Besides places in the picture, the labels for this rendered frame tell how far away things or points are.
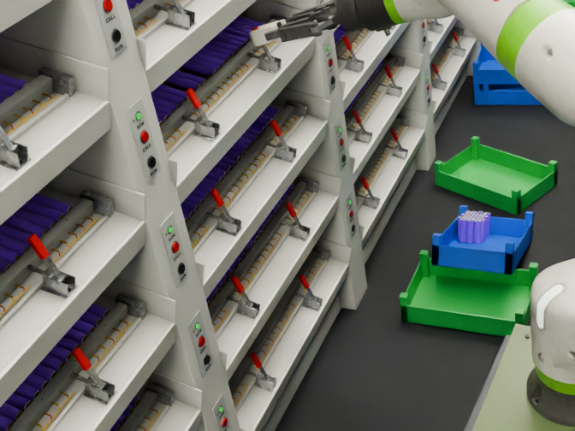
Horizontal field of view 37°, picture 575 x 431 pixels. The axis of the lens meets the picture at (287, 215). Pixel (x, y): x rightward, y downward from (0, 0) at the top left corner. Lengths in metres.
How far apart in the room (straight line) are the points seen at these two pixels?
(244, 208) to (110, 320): 0.39
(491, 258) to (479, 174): 0.62
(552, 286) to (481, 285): 0.92
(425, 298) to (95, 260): 1.18
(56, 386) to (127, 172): 0.33
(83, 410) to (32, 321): 0.20
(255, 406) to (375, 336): 0.46
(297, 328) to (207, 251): 0.48
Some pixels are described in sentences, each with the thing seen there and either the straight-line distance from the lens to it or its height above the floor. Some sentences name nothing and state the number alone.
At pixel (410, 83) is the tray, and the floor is 0.35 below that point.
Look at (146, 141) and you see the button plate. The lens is 1.27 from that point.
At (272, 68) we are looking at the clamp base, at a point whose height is 0.76.
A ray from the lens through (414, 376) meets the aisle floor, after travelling 2.03.
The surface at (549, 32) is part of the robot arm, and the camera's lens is 1.13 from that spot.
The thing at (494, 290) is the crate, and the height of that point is 0.00.
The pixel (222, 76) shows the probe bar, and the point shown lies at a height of 0.80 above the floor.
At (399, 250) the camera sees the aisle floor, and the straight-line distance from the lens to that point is 2.41.
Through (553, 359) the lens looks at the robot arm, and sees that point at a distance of 1.40.
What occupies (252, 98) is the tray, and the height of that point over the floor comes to 0.75.
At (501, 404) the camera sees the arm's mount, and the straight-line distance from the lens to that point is 1.51.
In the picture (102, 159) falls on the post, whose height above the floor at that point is 0.86.
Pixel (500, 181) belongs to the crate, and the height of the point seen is 0.00.
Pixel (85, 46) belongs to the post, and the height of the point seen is 1.03.
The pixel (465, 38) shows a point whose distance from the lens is 3.28.
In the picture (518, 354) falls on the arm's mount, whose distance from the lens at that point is 1.59.
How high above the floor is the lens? 1.42
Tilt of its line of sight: 33 degrees down
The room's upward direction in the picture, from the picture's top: 11 degrees counter-clockwise
